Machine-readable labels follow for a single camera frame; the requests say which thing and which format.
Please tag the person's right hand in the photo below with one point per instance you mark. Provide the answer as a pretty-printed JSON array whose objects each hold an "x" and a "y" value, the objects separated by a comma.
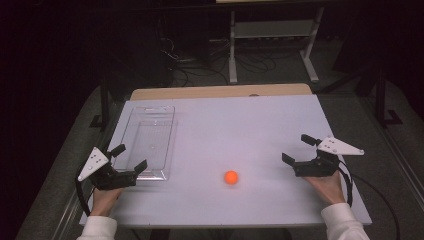
[{"x": 328, "y": 190}]

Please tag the clear plastic tray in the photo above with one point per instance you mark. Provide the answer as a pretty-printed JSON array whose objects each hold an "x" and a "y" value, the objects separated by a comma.
[{"x": 148, "y": 143}]

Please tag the black metal stand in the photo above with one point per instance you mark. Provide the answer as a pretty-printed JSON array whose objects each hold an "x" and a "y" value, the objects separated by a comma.
[
  {"x": 104, "y": 106},
  {"x": 381, "y": 100}
]

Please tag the person's left hand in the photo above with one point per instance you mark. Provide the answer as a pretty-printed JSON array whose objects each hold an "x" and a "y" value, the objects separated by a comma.
[{"x": 104, "y": 201}]

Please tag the white metal stand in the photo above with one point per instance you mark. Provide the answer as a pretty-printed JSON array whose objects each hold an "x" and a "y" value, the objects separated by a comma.
[{"x": 273, "y": 29}]

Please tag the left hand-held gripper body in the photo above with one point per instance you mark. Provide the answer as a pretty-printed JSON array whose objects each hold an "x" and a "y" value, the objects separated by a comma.
[{"x": 113, "y": 180}]

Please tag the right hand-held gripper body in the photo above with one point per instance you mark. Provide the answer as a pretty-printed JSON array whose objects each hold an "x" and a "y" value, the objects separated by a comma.
[{"x": 320, "y": 166}]

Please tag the orange ball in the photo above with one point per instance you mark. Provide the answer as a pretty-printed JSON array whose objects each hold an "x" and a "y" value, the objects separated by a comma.
[{"x": 231, "y": 177}]

